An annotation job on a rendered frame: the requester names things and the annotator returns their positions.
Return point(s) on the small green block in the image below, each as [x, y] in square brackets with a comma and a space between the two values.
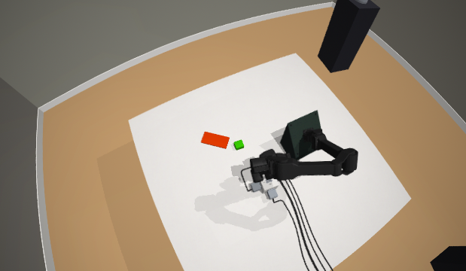
[238, 144]

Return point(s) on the orange-red rectangular block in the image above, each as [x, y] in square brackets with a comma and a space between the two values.
[215, 140]

